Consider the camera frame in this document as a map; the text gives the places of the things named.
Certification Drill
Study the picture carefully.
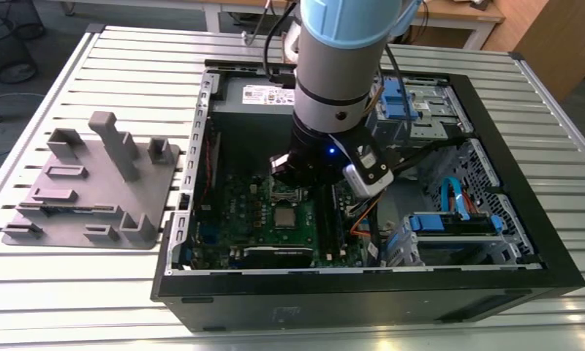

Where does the metal socket cover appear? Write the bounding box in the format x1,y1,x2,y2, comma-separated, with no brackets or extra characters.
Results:
270,184,304,203

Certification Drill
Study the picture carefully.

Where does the silver CPU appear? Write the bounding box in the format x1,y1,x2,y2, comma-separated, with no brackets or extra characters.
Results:
274,210,300,228

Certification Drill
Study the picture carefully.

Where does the CPU socket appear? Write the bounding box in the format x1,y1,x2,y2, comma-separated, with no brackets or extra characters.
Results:
270,202,306,232

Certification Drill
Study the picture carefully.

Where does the grey power supply unit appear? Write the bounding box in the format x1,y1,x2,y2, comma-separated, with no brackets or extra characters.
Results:
209,78,298,118

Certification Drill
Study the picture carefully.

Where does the green motherboard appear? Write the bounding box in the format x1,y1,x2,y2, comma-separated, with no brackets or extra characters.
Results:
187,160,372,271

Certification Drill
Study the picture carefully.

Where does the blue plastic drive latch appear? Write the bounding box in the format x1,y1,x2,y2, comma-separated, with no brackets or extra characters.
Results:
380,78,420,121

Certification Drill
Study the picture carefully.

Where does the grey metal drive cage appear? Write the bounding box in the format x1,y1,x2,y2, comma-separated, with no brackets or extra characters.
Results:
369,78,473,159

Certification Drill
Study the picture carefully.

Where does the black graphics card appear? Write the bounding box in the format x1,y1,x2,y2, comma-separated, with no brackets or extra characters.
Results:
241,246,317,271

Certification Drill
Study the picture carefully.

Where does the hard disk in blue carrier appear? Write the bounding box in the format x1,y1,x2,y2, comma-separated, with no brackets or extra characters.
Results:
402,213,504,238

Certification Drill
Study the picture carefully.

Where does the blue port block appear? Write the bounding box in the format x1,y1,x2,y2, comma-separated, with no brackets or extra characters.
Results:
199,224,219,245

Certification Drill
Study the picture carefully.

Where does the grey metal disk bay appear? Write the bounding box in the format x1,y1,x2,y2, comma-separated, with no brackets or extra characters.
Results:
378,213,540,268

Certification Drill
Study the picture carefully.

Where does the black PC case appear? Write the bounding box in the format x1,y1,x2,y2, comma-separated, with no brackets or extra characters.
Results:
149,58,585,333

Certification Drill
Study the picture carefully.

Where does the grey parts rack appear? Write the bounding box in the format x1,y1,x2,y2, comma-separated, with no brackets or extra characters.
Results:
1,111,183,250

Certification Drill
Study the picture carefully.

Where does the wooden desk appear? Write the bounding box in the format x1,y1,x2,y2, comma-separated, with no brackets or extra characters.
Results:
59,0,506,50

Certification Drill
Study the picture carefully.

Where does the RAM stick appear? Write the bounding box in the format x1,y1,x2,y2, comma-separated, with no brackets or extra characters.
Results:
38,205,98,216

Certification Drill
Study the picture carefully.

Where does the wooden cabinet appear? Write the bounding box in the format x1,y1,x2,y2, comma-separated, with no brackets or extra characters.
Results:
481,0,585,102

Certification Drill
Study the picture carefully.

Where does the black mesh bin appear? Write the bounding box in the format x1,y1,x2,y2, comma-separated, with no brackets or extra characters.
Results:
0,0,47,85

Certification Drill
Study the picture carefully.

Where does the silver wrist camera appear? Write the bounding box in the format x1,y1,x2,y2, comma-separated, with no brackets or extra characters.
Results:
341,144,394,199

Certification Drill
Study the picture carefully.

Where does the orange wire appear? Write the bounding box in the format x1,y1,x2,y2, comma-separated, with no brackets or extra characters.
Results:
349,215,374,239

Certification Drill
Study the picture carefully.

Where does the black cable bundle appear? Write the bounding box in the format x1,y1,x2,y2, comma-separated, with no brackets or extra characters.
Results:
345,140,469,220

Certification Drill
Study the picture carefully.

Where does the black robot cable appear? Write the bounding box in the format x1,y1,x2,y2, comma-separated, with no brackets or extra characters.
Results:
382,43,420,164
261,0,297,91

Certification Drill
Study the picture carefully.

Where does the blue wire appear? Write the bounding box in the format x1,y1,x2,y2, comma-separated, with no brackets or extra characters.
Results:
440,175,474,222

